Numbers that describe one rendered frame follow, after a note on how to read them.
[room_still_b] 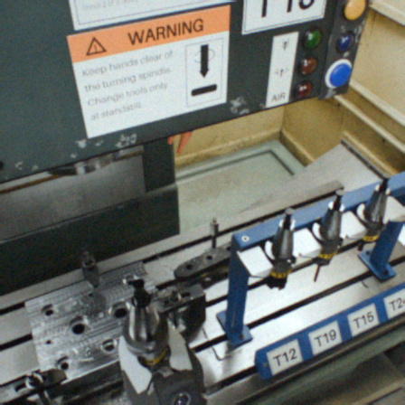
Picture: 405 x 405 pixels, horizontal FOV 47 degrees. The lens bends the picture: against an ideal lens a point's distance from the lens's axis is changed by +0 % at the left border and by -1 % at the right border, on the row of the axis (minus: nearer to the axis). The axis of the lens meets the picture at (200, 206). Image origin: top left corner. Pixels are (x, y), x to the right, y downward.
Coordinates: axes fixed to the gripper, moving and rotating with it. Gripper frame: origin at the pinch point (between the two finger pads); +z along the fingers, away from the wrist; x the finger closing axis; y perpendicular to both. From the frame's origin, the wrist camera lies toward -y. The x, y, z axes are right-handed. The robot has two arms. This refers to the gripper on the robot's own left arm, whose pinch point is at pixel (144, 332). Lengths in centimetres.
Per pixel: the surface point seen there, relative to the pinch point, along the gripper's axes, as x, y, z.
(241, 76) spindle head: 15.9, -33.8, 5.3
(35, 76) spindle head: -4.9, -38.6, 5.4
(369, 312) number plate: 55, 36, 3
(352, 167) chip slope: 96, 48, 57
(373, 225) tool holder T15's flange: 51, 9, 8
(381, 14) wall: 100, -2, 67
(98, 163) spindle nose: 1.2, -17.2, 17.9
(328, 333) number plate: 43, 37, 2
